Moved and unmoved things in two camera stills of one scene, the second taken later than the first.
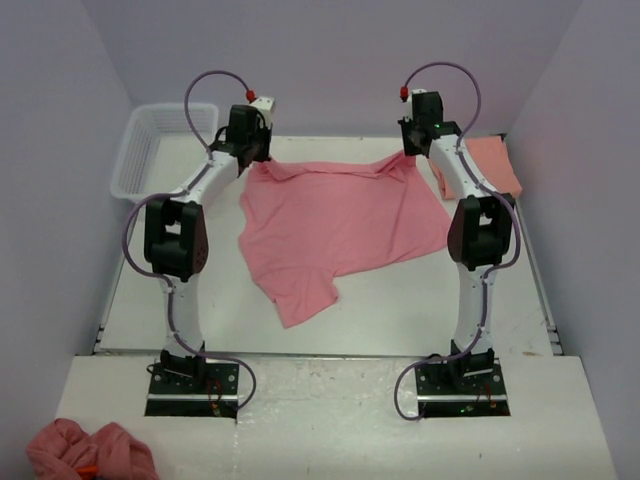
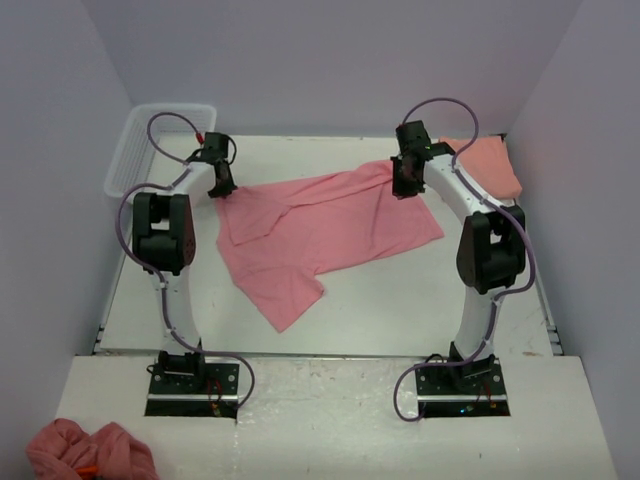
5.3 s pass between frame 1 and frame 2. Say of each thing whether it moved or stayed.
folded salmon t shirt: stayed
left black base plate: stayed
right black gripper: moved
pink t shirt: moved
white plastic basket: stayed
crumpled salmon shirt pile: stayed
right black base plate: stayed
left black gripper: moved
